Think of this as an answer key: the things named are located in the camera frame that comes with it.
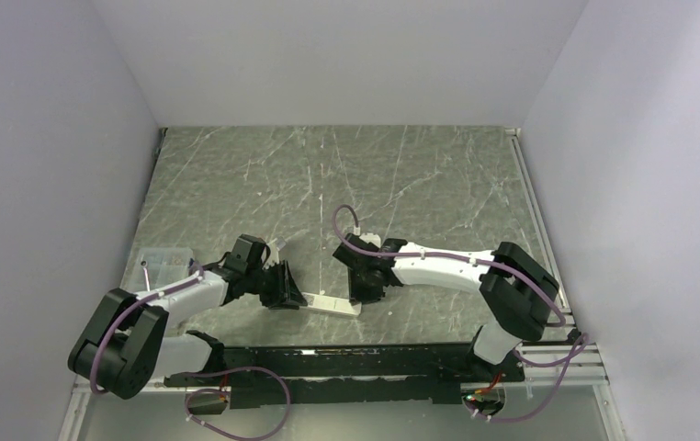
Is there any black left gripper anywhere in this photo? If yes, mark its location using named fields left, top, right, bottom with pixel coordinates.
left=246, top=260, right=308, bottom=311

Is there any white remote control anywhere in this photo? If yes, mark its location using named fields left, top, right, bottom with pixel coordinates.
left=302, top=292, right=362, bottom=317

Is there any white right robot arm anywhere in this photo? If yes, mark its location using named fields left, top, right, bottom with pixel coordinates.
left=333, top=233, right=565, bottom=381

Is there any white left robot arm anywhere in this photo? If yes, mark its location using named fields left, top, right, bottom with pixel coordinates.
left=67, top=234, right=308, bottom=399

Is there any clear plastic storage box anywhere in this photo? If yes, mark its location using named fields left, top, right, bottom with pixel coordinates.
left=126, top=247, right=194, bottom=292

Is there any silver wrench in box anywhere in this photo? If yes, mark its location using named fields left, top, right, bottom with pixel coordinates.
left=140, top=260, right=151, bottom=291

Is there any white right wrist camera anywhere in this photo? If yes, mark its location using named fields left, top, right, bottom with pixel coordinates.
left=359, top=232, right=382, bottom=248

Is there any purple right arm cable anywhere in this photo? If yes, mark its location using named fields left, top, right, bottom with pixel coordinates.
left=332, top=204, right=568, bottom=330

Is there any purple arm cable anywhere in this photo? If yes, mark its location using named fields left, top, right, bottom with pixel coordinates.
left=90, top=264, right=205, bottom=396
left=332, top=204, right=568, bottom=330

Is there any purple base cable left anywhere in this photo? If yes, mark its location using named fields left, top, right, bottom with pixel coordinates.
left=184, top=365, right=293, bottom=441

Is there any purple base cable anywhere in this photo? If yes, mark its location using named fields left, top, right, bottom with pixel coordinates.
left=463, top=331, right=589, bottom=424
left=184, top=365, right=293, bottom=441

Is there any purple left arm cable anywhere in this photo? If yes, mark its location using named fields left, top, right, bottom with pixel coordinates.
left=90, top=264, right=205, bottom=396

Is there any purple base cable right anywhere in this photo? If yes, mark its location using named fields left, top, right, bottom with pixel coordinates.
left=463, top=331, right=589, bottom=424

